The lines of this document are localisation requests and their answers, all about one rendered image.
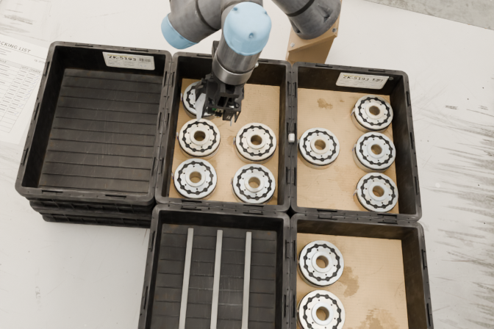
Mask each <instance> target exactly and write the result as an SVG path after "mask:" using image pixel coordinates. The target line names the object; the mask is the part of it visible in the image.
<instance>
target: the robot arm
mask: <svg viewBox="0 0 494 329"><path fill-rule="evenodd" d="M271 1H272V2H273V3H274V4H275V5H276V6H277V7H278V8H279V9H280V10H281V11H282V12H283V13H284V14H285V15H286V16H287V17H288V19H289V22H290V24H291V26H292V28H293V31H294V32H295V33H296V34H297V35H298V36H299V37H300V38H301V39H304V40H311V39H314V38H317V37H319V36H321V35H322V34H324V33H325V32H326V31H328V30H329V29H330V28H331V27H332V25H333V24H334V23H335V21H336V20H337V18H338V16H339V14H340V10H341V2H340V0H271ZM169 3H170V8H171V12H170V13H168V14H167V15H166V16H165V17H164V18H163V20H162V23H161V31H162V35H163V37H164V38H165V40H166V41H167V42H168V44H170V45H171V46H172V47H174V48H176V49H179V50H182V49H186V48H189V47H191V46H194V45H195V44H198V43H200V42H201V41H202V40H203V39H205V38H207V37H209V36H210V35H212V34H214V33H216V32H217V31H219V30H221V39H220V40H214V41H213V42H212V50H211V52H212V73H210V74H208V75H206V78H205V79H203V78H202V79H201V81H200V82H199V83H198V84H197V85H196V88H195V95H196V98H195V108H196V111H197V121H198V122H199V121H200V119H201V118H203V117H204V113H205V112H206V109H207V114H211V115H214V114H215V115H214V116H217V117H221V116H222V114H223V116H222V120H226V121H230V126H232V117H235V123H236V121H237V119H238V117H239V115H240V113H241V106H242V100H243V99H244V94H245V90H244V85H245V84H246V82H247V81H248V79H249V77H250V76H251V73H252V71H253V69H254V67H255V68H256V67H258V62H257V61H258V59H259V56H260V54H261V53H262V50H263V49H264V47H265V46H266V44H267V42H268V39H269V36H270V32H271V27H272V23H271V17H270V16H269V15H268V14H267V11H266V10H265V9H264V8H263V0H169ZM204 107H205V108H204ZM237 112H238V114H237Z"/></svg>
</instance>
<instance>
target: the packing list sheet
mask: <svg viewBox="0 0 494 329"><path fill-rule="evenodd" d="M48 50H49V49H48V48H44V47H41V46H36V45H34V44H31V43H27V42H24V41H22V40H17V39H15V38H11V37H8V36H5V35H1V34H0V140H1V141H4V142H11V143H14V144H19V142H20V140H21V137H22V135H23V133H24V130H25V128H26V125H27V123H28V122H29V119H30V117H31V114H32V112H33V109H34V106H35V101H36V98H37V92H38V89H39V86H40V80H41V77H42V74H43V69H44V65H45V62H46V57H47V53H48Z"/></svg>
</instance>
